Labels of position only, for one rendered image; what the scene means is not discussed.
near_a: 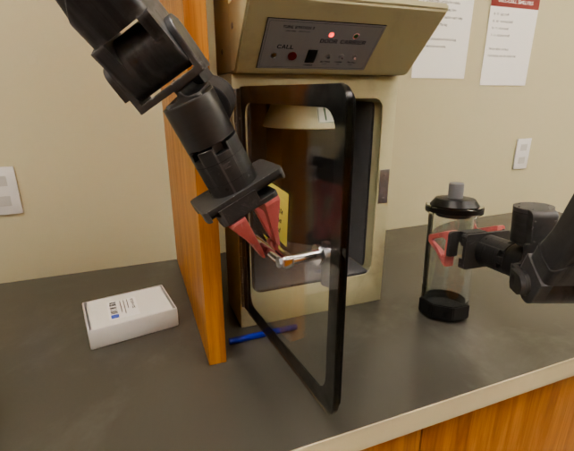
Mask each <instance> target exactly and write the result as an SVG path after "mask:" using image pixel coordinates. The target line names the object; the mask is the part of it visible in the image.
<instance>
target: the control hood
mask: <svg viewBox="0 0 574 451"><path fill-rule="evenodd" d="M228 5H229V27H230V49H231V70H232V71H233V72H236V73H289V74H343V75H397V76H399V75H405V74H407V73H408V71H409V69H410V68H411V66H412V65H413V64H414V62H415V61H416V59H417V58H418V56H419V54H420V53H421V51H422V50H423V48H424V46H425V45H426V43H427V41H428V40H429V39H430V38H431V36H432V35H433V33H434V31H435V29H436V28H437V26H438V25H439V23H440V22H441V20H442V19H443V17H444V15H445V14H446V13H447V11H448V8H449V5H447V4H444V3H434V2H424V1H415V0H232V1H231V2H230V3H229V4H228ZM267 17H274V18H287V19H301V20H314V21H339V22H353V23H366V24H380V25H387V26H386V28H385V30H384V33H383V35H382V36H381V38H380V39H379V41H378V43H377V45H376V48H375V50H374V52H373V53H372V55H371V56H370V58H369V60H368V62H367V65H366V67H365V69H364V70H326V69H285V68H256V67H257V60H258V56H259V52H260V48H261V44H262V40H263V36H264V32H265V28H266V21H267Z"/></svg>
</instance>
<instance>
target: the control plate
mask: <svg viewBox="0 0 574 451"><path fill-rule="evenodd" d="M386 26H387V25H380V24H366V23H353V22H339V21H314V20H301V19H287V18H274V17H267V21H266V28H265V32H264V36H263V40H262V44H261V48H260V52H259V56H258V60H257V67H256V68H285V69H326V70H364V69H365V67H366V65H367V62H368V60H369V58H370V56H371V55H372V53H373V52H374V50H375V48H376V45H377V43H378V41H379V39H380V38H381V36H382V35H383V33H384V30H385V28H386ZM332 31H333V32H334V34H335V35H334V37H332V38H329V37H328V34H329V33H330V32H332ZM356 33H358V34H359V37H358V38H357V39H354V38H353V35H354V34H356ZM309 50H318V51H317V56H316V58H315V61H314V63H304V62H305V59H306V56H307V53H308V51H309ZM273 52H276V54H277V57H275V58H272V57H271V56H270V55H271V54H272V53H273ZM290 52H295V53H296V54H297V57H296V59H294V60H289V59H288V54H289V53H290ZM326 54H330V58H329V59H326V58H325V55H326ZM341 54H343V55H344V57H343V59H340V58H338V57H339V55H341ZM353 55H356V56H357V57H356V60H354V59H352V56H353Z"/></svg>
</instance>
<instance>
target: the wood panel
mask: <svg viewBox="0 0 574 451"><path fill-rule="evenodd" d="M159 1H160V3H161V4H162V5H163V7H164V8H165V10H166V11H167V12H169V13H172V14H173V15H175V16H176V17H177V18H179V21H180V22H181V23H182V24H183V26H184V27H185V28H186V30H187V31H188V32H189V34H190V35H191V37H192V38H193V40H194V41H195V42H196V44H197V45H198V47H199V49H200V50H201V52H202V53H203V55H204V56H205V58H206V59H207V60H208V62H209V53H208V37H207V7H206V0H159ZM192 66H193V65H192ZM192 66H191V67H189V68H188V69H186V70H185V71H184V72H182V73H181V74H179V75H178V76H177V77H175V78H174V79H172V80H171V81H169V82H168V83H167V84H165V85H164V86H163V87H162V88H161V90H163V89H164V88H166V87H167V86H168V85H170V84H171V83H172V82H173V80H177V79H178V78H180V77H181V76H182V75H183V74H184V73H186V72H187V71H189V70H190V69H191V68H192ZM176 97H177V95H176V94H175V93H172V94H171V95H169V96H168V97H167V98H165V99H163V100H162V104H163V111H164V110H165V109H166V107H167V106H168V105H169V104H170V103H171V102H172V101H173V100H174V99H175V98H176ZM163 114H164V123H165V141H166V151H167V161H168V170H169V180H170V189H171V199H172V208H173V226H174V236H175V245H176V255H177V260H178V264H179V267H180V270H181V275H182V278H183V281H184V284H185V287H186V290H187V293H188V296H189V299H190V304H191V308H192V310H193V313H194V316H195V320H196V322H197V325H198V331H199V333H200V336H201V340H202V343H203V345H204V348H205V352H206V355H207V359H208V363H209V365H214V364H217V363H221V362H226V349H225V333H224V302H223V287H222V271H221V255H220V240H219V224H218V220H217V218H215V219H213V222H214V223H212V224H208V223H207V222H206V221H205V220H204V218H203V217H202V216H201V215H200V214H198V213H197V212H196V210H195V209H194V208H193V207H192V205H191V203H190V201H191V200H192V199H194V198H196V197H197V196H199V195H200V194H201V193H203V192H205V191H207V190H208V188H207V187H206V185H205V183H204V182H203V180H202V178H201V176H200V175H199V173H198V170H197V169H196V167H195V166H194V164H193V163H192V161H191V159H190V157H189V155H188V153H187V152H186V150H185V148H184V147H183V146H182V144H181V142H180V140H179V138H178V136H177V135H176V133H175V131H174V129H173V127H172V126H171V125H170V123H169V121H168V119H167V118H166V116H165V113H164V112H163Z"/></svg>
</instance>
